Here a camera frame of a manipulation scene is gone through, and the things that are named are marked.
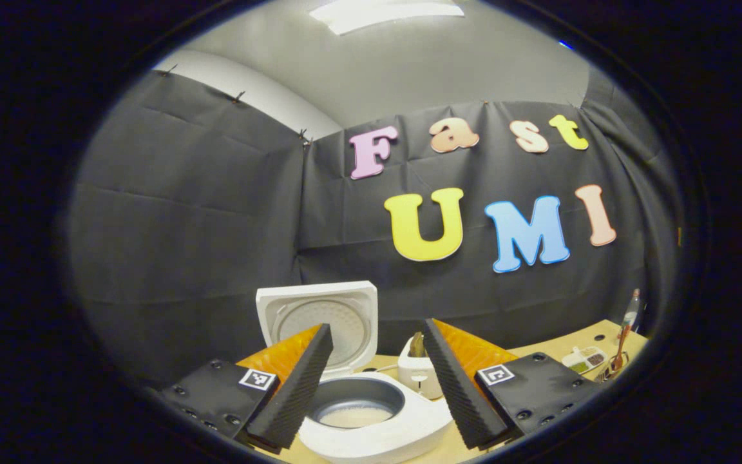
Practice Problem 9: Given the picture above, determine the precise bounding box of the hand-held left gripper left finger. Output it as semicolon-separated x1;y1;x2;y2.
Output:
158;322;335;454

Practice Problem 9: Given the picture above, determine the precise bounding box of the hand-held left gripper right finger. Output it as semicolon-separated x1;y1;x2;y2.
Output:
421;318;604;452

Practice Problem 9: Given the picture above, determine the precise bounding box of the white rice cooker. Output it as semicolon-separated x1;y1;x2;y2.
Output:
255;280;454;464

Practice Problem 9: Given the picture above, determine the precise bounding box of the metal wire chopstick holder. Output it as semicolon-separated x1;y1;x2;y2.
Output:
593;351;629;384

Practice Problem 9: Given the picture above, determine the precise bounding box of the brown wooden spoon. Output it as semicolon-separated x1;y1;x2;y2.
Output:
611;322;633;376

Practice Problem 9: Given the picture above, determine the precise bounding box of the white toaster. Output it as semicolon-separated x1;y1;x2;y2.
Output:
398;335;444;400

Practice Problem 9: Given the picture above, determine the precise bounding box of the white divided dish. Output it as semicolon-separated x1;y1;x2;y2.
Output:
562;347;607;374

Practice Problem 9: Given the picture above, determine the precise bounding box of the clear plastic bottle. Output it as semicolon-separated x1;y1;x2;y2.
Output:
622;289;641;336

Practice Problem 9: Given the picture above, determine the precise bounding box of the ceiling light panel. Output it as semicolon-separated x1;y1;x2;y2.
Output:
310;0;465;36

